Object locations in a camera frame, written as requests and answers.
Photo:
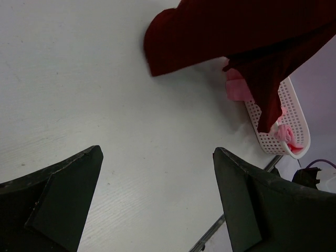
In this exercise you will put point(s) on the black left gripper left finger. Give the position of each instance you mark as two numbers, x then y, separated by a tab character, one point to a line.
47	210

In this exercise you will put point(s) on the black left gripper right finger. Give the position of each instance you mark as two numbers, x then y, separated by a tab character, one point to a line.
264	212

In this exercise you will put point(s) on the dark red t shirt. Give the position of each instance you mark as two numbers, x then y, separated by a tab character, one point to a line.
265	41

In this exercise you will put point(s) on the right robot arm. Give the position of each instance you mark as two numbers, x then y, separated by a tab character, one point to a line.
316	178

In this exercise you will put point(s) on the white perforated plastic basket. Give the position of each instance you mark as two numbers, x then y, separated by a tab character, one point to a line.
290	134

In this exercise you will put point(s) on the pink t shirt in basket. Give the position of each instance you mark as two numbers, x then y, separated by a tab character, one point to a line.
236	87

